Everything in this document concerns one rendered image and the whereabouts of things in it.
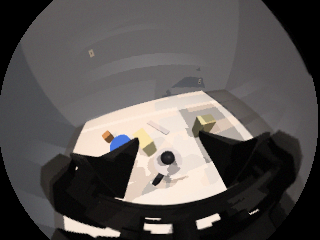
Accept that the glass french press with black knob plunger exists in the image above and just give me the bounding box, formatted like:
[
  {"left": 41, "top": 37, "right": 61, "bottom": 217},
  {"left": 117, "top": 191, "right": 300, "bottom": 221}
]
[{"left": 152, "top": 148, "right": 183, "bottom": 185}]

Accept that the brown cube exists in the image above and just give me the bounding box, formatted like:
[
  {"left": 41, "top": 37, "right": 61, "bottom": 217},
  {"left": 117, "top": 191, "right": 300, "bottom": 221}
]
[{"left": 101, "top": 131, "right": 115, "bottom": 144}]

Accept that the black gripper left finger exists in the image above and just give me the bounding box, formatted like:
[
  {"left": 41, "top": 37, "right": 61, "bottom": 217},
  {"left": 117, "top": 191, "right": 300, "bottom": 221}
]
[{"left": 69, "top": 137, "right": 140, "bottom": 199}]

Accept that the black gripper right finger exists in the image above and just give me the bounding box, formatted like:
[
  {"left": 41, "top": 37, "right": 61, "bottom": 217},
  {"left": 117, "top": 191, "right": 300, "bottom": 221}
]
[{"left": 199, "top": 131, "right": 269, "bottom": 188}]

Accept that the blue cylinder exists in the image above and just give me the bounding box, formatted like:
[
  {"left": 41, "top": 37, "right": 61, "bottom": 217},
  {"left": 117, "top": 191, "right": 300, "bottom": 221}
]
[{"left": 109, "top": 135, "right": 131, "bottom": 152}]

